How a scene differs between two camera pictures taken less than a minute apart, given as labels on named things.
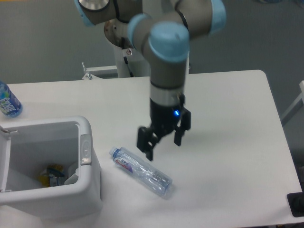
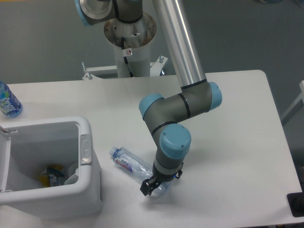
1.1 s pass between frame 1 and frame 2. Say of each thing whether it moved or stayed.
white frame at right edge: stayed
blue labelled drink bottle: stayed
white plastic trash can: stayed
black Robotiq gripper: moved
